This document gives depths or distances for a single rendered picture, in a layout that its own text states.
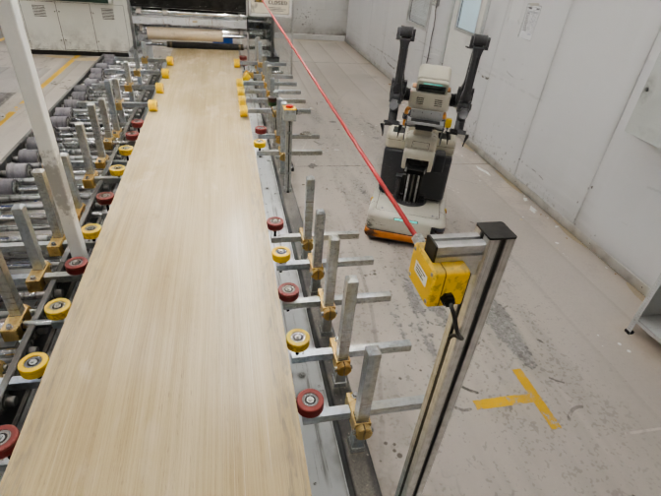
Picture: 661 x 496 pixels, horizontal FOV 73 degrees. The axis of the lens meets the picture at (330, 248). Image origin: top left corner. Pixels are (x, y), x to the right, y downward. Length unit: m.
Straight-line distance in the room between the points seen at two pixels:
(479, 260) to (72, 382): 1.22
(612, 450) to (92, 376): 2.40
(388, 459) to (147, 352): 1.30
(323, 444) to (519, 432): 1.32
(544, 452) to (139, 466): 1.95
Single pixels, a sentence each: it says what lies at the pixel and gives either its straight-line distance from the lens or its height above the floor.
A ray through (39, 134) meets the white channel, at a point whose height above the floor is 1.38.
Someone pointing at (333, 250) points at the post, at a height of 1.11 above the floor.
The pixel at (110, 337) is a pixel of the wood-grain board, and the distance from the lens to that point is 1.62.
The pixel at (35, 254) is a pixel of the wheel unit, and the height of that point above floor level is 0.94.
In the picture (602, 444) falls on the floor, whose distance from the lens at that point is 2.84.
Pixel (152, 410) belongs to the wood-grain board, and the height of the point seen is 0.90.
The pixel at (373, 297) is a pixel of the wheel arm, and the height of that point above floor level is 0.84.
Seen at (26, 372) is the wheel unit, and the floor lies 0.91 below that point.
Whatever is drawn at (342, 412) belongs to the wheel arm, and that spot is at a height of 0.84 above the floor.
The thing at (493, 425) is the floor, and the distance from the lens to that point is 2.63.
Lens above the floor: 1.99
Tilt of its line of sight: 34 degrees down
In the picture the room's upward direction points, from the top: 5 degrees clockwise
